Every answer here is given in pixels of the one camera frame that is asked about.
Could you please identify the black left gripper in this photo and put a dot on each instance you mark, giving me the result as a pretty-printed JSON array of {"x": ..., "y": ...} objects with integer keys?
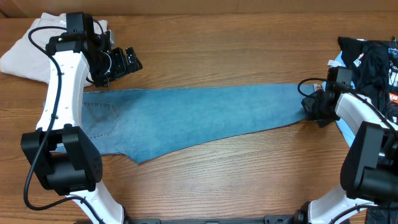
[{"x": 122, "y": 68}]

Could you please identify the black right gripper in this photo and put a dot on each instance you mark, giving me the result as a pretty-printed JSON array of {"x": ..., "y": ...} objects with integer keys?
[{"x": 307, "y": 103}]

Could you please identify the blue denim jeans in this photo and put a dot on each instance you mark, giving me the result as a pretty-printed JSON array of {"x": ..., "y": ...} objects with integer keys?
[{"x": 144, "y": 124}]

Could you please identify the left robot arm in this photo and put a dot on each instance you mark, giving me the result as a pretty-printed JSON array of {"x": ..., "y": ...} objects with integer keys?
[{"x": 61, "y": 155}]

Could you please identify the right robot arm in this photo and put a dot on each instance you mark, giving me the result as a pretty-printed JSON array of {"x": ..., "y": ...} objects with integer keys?
[{"x": 368, "y": 177}]

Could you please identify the light blue garment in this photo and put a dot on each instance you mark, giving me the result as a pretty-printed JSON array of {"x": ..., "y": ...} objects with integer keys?
[{"x": 341, "y": 124}]

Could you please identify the black printed t-shirt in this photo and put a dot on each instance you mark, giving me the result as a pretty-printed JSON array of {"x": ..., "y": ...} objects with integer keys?
[{"x": 374, "y": 66}]

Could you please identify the folded beige trousers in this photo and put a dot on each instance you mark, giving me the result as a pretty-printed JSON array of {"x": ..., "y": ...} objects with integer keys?
[{"x": 24, "y": 59}]

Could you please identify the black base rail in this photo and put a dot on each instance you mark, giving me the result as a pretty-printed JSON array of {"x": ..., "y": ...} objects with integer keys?
[{"x": 268, "y": 219}]

